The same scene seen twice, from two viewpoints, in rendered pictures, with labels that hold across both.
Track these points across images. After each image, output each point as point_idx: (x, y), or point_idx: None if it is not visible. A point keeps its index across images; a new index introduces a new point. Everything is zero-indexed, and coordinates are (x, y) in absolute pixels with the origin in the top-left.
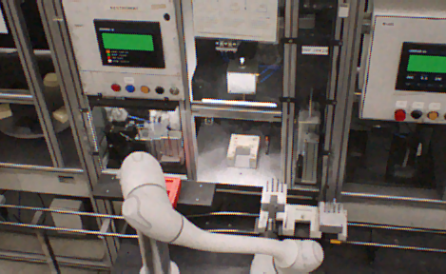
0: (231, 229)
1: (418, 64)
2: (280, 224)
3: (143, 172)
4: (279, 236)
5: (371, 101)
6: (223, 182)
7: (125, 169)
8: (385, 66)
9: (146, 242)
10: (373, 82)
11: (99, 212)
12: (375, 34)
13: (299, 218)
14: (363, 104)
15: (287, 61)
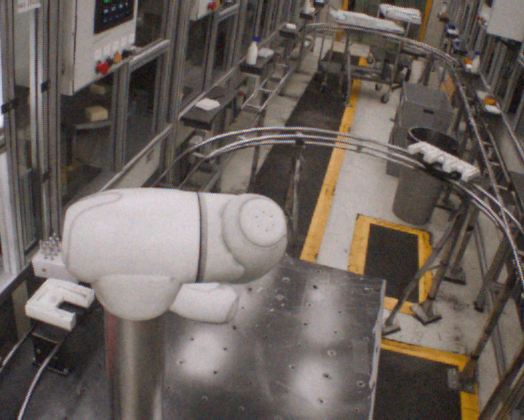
0: (7, 391)
1: None
2: (64, 308)
3: (164, 193)
4: (83, 316)
5: (79, 62)
6: None
7: (125, 226)
8: (87, 4)
9: (162, 370)
10: (80, 32)
11: None
12: None
13: (72, 282)
14: (74, 69)
15: (5, 33)
